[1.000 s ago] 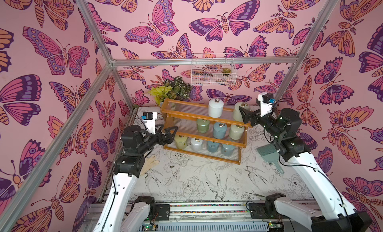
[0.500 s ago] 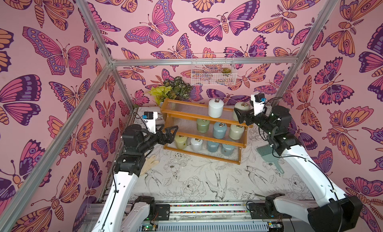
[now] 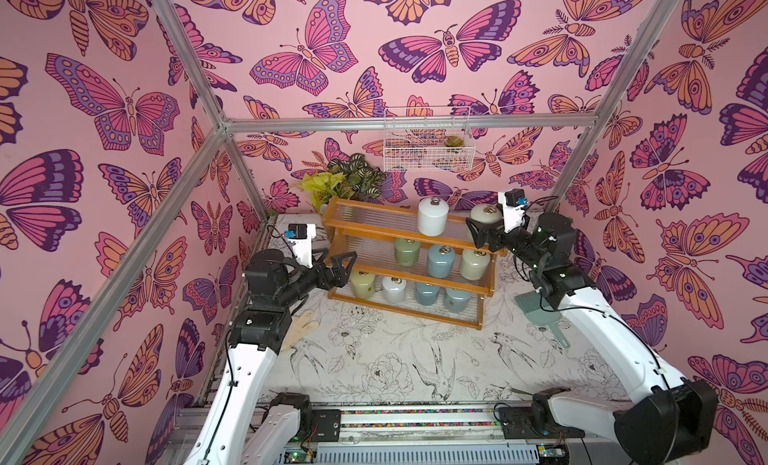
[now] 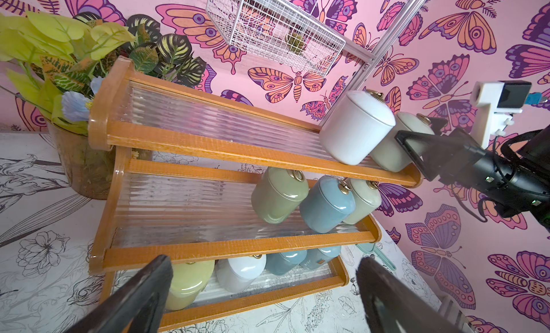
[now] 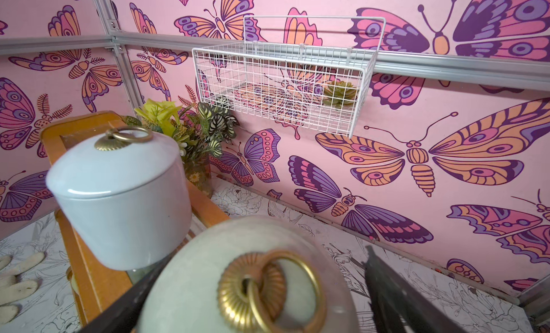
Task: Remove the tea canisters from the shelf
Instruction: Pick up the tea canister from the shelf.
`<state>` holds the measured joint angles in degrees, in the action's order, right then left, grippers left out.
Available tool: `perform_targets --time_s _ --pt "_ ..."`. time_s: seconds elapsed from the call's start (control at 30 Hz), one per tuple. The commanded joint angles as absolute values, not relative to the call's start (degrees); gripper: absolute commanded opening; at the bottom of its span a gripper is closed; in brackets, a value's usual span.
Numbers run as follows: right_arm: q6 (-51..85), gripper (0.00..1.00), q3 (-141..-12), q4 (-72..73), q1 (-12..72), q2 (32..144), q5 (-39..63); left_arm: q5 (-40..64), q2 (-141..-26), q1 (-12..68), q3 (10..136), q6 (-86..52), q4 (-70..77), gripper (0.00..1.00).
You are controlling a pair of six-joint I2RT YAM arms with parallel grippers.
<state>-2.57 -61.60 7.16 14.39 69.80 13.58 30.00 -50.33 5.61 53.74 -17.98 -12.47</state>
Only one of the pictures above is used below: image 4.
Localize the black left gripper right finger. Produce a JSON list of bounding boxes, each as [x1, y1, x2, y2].
[[356, 257, 461, 332]]

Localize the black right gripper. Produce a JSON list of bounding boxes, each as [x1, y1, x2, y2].
[[395, 129, 549, 219]]

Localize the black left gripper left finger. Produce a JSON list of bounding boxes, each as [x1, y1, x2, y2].
[[67, 255, 173, 332]]

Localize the cream white tea canister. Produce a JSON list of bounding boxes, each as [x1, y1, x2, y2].
[[369, 112, 434, 173]]

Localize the pale grey-green tea canister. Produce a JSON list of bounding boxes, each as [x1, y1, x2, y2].
[[343, 178, 382, 225]]

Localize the blue tea canister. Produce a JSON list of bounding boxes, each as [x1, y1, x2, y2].
[[299, 175, 356, 234]]

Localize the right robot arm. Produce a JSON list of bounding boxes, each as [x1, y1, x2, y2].
[[395, 128, 549, 228]]

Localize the teal bottom-shelf tea canister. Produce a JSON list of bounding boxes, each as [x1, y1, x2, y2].
[[266, 250, 307, 276]]

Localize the wooden three-tier shelf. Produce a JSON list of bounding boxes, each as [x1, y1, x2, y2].
[[87, 56, 424, 332]]

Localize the mint green hand brush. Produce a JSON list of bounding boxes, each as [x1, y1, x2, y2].
[[356, 243, 397, 272]]

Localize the small green succulent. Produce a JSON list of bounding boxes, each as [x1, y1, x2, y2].
[[285, 32, 307, 55]]

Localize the potted artificial plant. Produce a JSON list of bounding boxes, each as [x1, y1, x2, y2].
[[1, 12, 206, 200]]

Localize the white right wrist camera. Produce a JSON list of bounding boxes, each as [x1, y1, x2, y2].
[[470, 80, 532, 149]]

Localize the aluminium frame post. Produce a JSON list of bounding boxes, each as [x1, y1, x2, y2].
[[319, 0, 427, 127]]

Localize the white wire basket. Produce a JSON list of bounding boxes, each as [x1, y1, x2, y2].
[[206, 0, 345, 77]]

